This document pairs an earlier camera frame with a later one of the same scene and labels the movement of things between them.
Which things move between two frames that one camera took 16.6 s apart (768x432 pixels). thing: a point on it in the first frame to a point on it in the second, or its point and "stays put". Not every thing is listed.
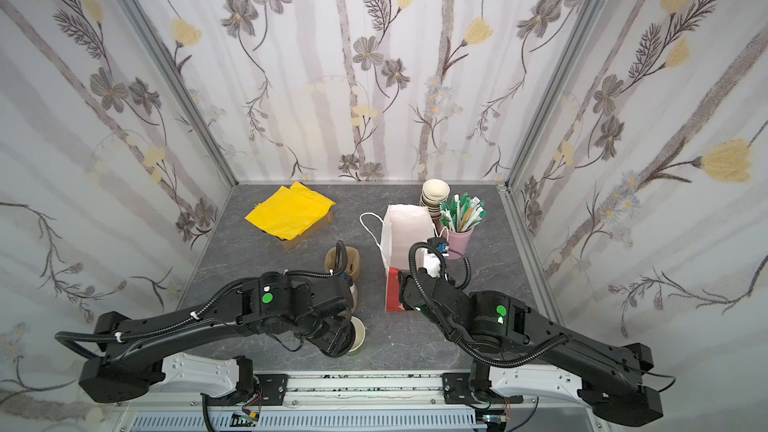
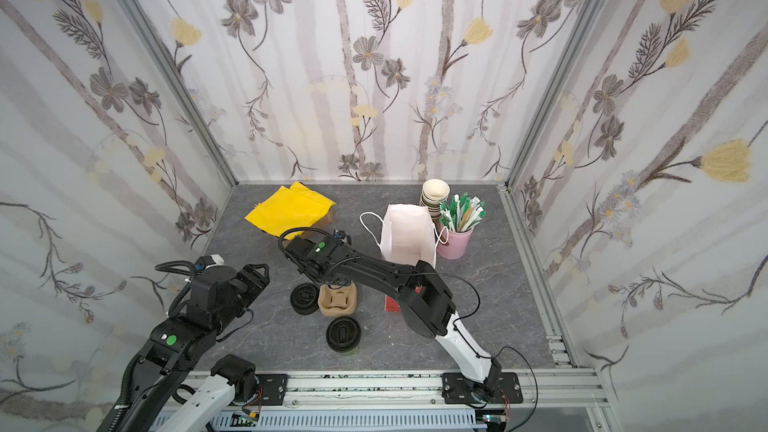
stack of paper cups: (435, 192) stays put
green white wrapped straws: (462, 213) stays put
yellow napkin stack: (288, 211) stays put
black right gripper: (411, 290) to (297, 249)
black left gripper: (339, 341) to (252, 282)
